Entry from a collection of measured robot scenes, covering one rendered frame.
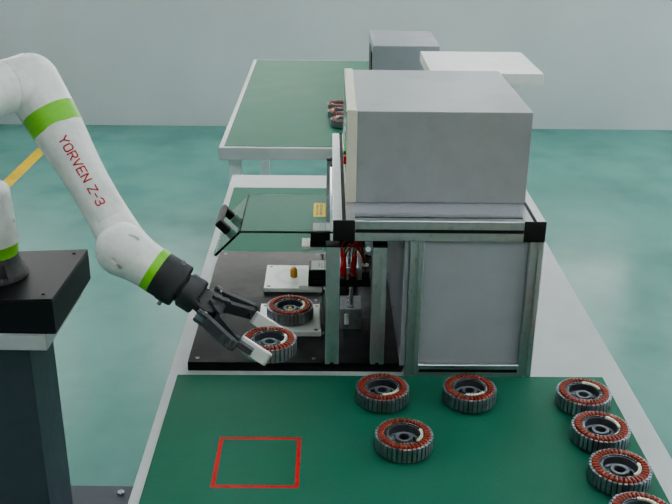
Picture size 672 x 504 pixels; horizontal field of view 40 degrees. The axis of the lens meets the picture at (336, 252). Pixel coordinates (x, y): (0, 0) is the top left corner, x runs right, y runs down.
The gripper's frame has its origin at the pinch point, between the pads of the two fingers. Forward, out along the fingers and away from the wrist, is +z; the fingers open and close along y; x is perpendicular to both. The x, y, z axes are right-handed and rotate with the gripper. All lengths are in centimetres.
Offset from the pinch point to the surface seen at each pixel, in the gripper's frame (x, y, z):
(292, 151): -26, -187, -23
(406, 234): 30.9, -14.4, 12.1
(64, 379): -129, -121, -48
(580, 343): 24, -38, 64
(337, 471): -3.0, 21.4, 23.1
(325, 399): -5.7, -2.9, 17.2
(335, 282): 13.3, -13.8, 5.7
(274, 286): -13, -49, -4
